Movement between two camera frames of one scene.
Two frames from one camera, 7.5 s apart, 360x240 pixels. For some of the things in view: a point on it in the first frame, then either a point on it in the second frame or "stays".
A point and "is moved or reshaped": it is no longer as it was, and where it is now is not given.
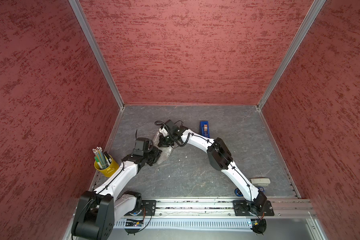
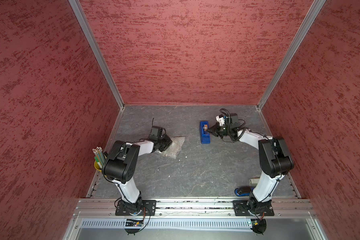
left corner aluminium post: (89, 33) stays
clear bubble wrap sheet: (165, 151) is moved or reshaped
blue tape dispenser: (204, 130) stays
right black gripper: (163, 143) -> (215, 128)
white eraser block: (260, 181) stays
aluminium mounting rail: (224, 208) stays
